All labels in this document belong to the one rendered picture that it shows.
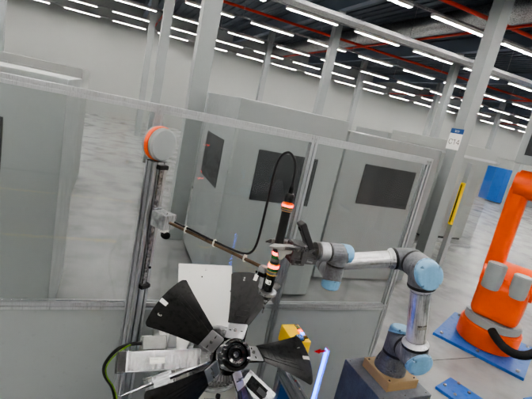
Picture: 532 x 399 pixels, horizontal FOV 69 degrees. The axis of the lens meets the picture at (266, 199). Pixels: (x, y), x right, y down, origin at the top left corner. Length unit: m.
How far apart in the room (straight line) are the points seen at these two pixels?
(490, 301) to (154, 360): 4.17
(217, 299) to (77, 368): 0.93
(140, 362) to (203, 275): 0.47
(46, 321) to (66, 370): 0.31
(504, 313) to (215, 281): 3.89
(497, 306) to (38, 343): 4.46
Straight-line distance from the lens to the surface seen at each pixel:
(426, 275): 1.72
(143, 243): 1.94
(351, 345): 2.97
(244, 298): 1.70
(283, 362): 1.69
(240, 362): 1.59
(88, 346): 2.39
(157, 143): 1.80
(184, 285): 1.57
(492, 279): 5.07
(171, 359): 1.69
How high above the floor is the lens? 2.13
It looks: 13 degrees down
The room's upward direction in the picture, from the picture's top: 12 degrees clockwise
